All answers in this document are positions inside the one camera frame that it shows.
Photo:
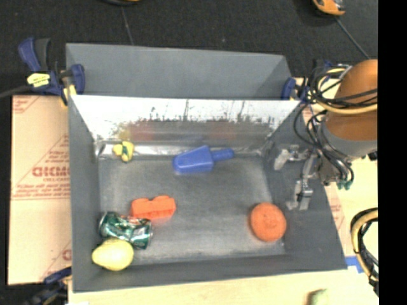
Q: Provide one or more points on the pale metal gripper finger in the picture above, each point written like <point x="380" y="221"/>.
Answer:
<point x="287" y="156"/>
<point x="303" y="194"/>

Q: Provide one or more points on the orange round sponge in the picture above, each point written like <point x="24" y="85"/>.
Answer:
<point x="267" y="221"/>

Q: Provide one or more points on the blue plastic toy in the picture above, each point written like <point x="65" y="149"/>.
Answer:
<point x="194" y="161"/>

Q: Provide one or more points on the grey metal bin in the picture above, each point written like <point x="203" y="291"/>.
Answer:
<point x="203" y="208"/>

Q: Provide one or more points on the pale green soft thing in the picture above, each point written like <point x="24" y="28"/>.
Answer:
<point x="319" y="297"/>

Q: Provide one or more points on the orange toy block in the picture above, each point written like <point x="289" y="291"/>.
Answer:
<point x="152" y="207"/>

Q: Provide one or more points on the yellow and green toy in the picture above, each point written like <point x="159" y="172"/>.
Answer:
<point x="123" y="150"/>

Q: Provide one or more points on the crushed green can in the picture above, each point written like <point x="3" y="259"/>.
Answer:
<point x="125" y="229"/>

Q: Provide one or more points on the yellow toy pear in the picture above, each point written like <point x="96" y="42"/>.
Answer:
<point x="113" y="255"/>

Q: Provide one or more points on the brown cardboard board red print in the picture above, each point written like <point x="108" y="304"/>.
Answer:
<point x="38" y="221"/>

